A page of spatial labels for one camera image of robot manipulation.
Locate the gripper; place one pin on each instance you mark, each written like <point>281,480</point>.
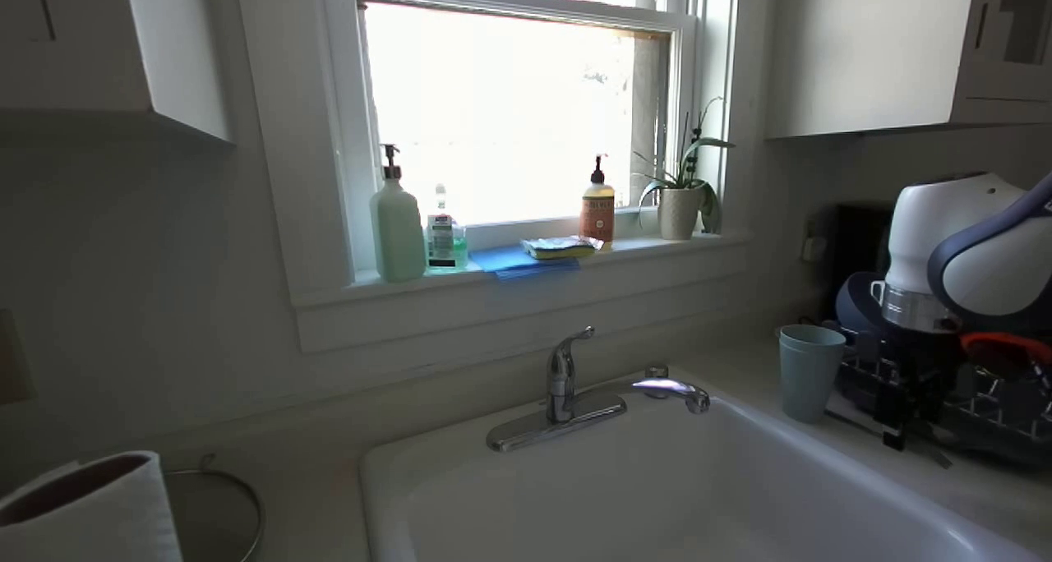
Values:
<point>920,361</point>

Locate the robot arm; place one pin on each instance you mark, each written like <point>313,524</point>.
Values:
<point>937,225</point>

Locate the light green cup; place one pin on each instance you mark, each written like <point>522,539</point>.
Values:
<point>809,373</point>

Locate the black dish rack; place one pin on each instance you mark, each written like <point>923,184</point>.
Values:
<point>994,418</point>

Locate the orange item in rack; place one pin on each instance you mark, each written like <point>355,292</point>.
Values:
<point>1007,350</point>

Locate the black appliance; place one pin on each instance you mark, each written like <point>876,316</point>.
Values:
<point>855,254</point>

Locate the white sink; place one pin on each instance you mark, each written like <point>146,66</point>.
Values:
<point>657,496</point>

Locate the potted plant in white pot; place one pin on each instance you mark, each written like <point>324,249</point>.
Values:
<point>682,204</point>

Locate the chrome tap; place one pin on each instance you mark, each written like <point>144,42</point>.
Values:
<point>567,418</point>

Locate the chrome tap lever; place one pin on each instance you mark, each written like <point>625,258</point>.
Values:
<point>563,365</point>

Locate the orange soap pump bottle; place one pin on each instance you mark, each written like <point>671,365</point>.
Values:
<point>597,209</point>

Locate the yellow sponge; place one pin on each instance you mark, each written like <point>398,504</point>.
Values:
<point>561,247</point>

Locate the blue cloth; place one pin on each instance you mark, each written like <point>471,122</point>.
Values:
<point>514,262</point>

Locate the small green liquid bottle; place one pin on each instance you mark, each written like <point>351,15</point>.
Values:
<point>444,241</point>

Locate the window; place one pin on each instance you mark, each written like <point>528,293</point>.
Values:
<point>509,110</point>

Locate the pale green pump bottle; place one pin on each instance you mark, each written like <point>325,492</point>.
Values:
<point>398,233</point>

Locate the round metal strainer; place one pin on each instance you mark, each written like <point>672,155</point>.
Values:
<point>218,513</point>

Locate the paper towel roll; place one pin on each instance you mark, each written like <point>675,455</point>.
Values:
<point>90,509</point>

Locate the wall socket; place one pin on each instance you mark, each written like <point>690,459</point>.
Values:
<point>814,240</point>

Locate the white wall cabinet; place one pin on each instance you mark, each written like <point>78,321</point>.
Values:
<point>904,44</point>
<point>115,44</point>

